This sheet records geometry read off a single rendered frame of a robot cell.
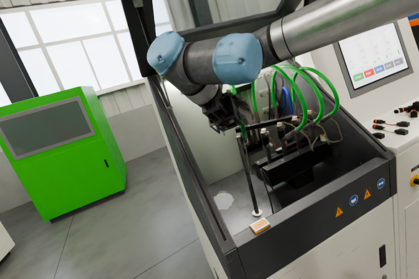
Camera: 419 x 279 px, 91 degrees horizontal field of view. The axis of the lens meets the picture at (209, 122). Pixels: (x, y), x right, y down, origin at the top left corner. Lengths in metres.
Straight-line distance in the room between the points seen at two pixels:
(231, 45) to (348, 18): 0.17
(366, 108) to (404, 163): 0.32
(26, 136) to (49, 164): 0.42
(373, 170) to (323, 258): 0.34
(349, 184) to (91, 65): 4.33
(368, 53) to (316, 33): 0.94
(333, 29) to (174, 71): 0.26
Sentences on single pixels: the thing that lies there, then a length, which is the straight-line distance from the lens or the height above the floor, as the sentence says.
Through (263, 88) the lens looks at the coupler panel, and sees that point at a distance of 1.18.
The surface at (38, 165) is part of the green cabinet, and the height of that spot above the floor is 0.83.
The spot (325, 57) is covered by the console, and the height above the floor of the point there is 1.32.
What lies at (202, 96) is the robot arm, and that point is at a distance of 0.43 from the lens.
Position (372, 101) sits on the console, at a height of 1.05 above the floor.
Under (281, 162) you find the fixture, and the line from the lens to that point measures 0.91.
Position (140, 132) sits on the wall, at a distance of 4.62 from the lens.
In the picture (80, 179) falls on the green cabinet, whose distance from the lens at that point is 3.35.
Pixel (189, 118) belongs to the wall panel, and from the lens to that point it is 1.02.
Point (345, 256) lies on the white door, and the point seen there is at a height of 0.67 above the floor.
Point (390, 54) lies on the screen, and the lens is 1.45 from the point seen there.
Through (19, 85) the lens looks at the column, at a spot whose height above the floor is 1.92.
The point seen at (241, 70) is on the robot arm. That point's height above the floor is 1.41.
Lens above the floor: 1.43
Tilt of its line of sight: 15 degrees down
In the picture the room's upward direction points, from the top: 16 degrees counter-clockwise
